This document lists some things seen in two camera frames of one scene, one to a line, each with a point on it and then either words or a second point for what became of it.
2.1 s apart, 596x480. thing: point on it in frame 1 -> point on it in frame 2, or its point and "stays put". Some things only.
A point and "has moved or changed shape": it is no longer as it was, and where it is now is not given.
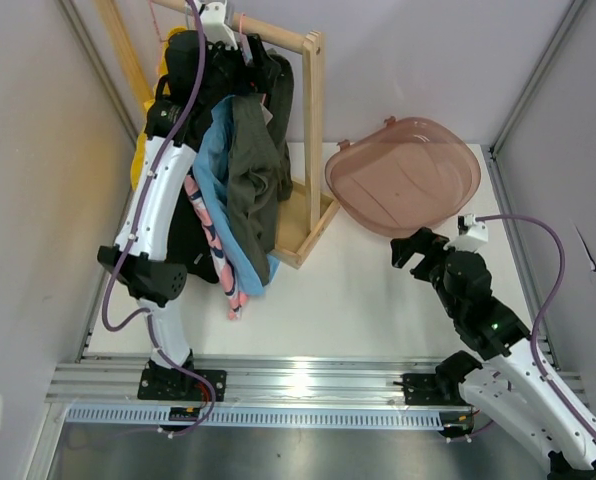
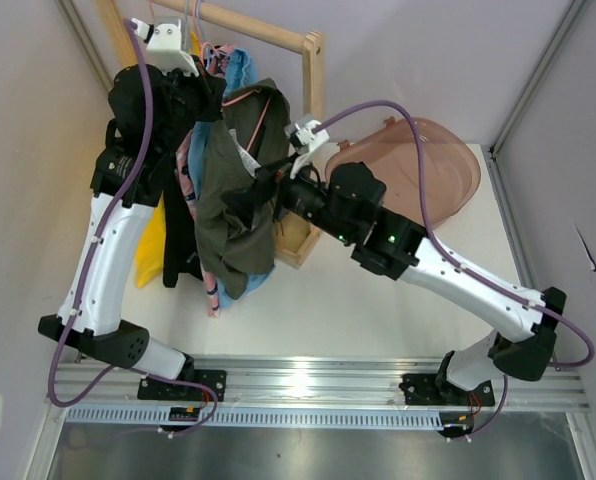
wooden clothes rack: (302, 216) stays put
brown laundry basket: (405, 178) stays put
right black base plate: (422, 389) stays put
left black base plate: (181, 385) stays put
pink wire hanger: (247, 49) -> (256, 131)
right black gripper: (423, 241) -> (267, 184)
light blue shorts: (215, 174) has moved or changed shape
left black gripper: (253, 79) -> (211, 90)
